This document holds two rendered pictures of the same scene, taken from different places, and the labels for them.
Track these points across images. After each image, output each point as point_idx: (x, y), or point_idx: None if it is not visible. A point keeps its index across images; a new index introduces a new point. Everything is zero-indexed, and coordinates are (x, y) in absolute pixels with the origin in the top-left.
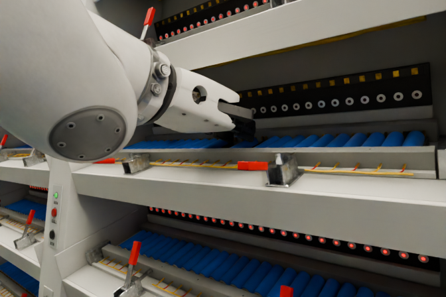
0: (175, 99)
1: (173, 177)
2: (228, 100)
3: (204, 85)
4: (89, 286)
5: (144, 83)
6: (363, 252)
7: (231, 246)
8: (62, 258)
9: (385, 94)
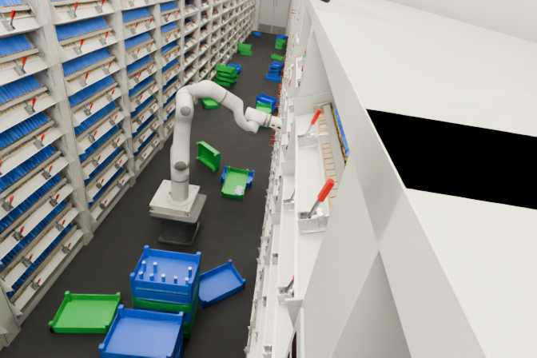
0: (268, 125)
1: (281, 133)
2: (280, 126)
3: (274, 124)
4: (278, 145)
5: (263, 123)
6: None
7: None
8: (277, 136)
9: None
